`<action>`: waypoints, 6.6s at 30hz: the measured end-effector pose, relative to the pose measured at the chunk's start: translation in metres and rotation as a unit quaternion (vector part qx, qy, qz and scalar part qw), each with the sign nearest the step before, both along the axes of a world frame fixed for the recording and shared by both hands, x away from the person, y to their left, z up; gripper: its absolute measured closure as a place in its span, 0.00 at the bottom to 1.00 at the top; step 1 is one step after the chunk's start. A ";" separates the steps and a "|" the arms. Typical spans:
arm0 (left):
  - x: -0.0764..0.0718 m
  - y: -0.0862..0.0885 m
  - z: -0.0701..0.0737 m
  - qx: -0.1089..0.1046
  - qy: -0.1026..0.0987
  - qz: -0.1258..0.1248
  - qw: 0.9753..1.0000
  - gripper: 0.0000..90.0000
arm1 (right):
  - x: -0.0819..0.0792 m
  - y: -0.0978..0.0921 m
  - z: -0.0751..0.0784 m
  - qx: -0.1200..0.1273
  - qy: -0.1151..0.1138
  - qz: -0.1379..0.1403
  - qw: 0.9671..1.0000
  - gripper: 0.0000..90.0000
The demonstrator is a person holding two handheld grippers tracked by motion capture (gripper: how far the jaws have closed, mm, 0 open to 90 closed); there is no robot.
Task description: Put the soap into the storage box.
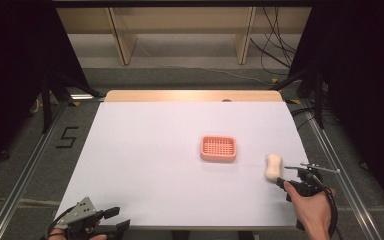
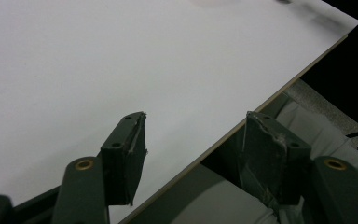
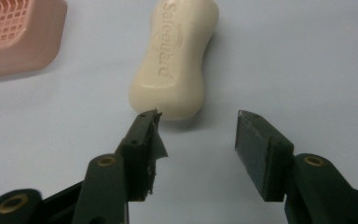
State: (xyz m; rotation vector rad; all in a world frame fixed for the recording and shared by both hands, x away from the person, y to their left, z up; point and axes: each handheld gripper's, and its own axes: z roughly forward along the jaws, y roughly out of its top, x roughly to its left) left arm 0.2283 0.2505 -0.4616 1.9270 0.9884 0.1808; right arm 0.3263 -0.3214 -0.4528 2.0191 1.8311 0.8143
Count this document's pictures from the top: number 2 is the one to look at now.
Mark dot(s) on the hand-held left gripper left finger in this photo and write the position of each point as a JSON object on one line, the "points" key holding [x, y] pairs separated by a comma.
{"points": [[121, 168]]}

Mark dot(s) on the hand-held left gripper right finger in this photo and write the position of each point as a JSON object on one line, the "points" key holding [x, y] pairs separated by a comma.
{"points": [[270, 168]]}

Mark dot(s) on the grey speckled mat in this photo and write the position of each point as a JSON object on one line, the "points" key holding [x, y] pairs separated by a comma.
{"points": [[320, 105]]}

